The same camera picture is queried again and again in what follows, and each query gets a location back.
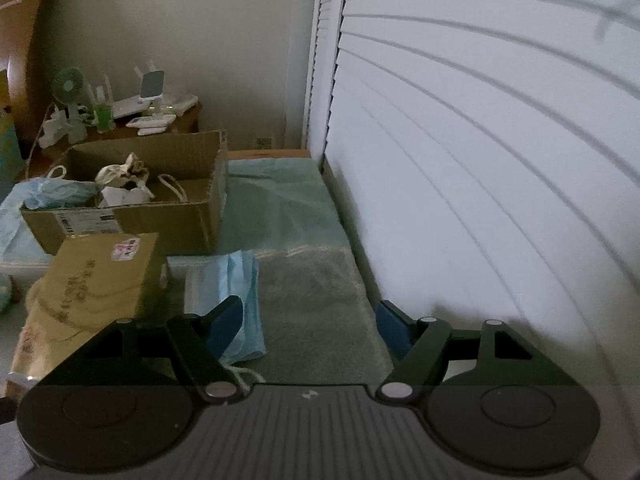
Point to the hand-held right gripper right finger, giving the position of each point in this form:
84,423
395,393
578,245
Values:
392,325

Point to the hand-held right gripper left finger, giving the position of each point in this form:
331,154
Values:
225,320

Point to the blue face mask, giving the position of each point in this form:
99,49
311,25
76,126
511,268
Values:
220,280

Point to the blue mask packet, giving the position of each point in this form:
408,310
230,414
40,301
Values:
55,190

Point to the small closed cardboard box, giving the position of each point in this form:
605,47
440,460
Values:
90,270

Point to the brown paper wrapper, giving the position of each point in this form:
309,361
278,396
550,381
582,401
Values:
50,340

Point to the small white flat gadget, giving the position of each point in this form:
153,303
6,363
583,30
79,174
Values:
152,130

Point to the wooden nightstand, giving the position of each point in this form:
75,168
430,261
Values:
175,122

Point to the white router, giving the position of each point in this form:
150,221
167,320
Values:
170,105

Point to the green spray bottle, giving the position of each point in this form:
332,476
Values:
104,115

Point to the white device with dark screen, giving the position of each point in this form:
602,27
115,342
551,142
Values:
150,85

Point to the white power strip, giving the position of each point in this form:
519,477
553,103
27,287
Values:
52,132

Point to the green desk fan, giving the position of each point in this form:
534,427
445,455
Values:
69,85

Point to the wooden headboard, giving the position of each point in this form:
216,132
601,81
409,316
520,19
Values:
30,35

